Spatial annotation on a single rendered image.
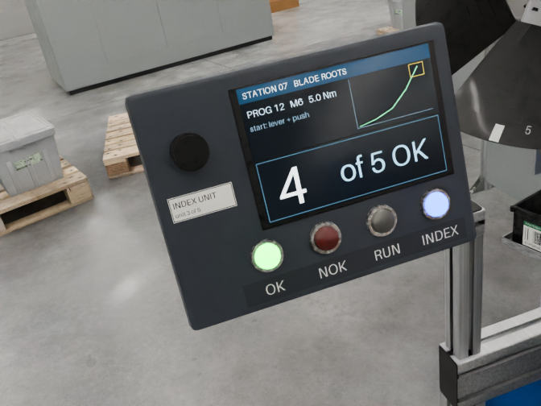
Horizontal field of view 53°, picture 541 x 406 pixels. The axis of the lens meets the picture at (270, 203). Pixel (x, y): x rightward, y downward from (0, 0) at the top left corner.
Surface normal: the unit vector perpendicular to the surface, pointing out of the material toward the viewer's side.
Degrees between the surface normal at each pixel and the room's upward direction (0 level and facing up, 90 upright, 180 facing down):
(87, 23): 90
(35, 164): 95
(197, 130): 75
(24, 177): 95
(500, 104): 50
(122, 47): 90
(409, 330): 0
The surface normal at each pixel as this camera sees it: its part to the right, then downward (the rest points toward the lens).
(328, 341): -0.16, -0.87
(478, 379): 0.29, 0.40
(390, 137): 0.24, 0.16
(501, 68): -0.42, -0.16
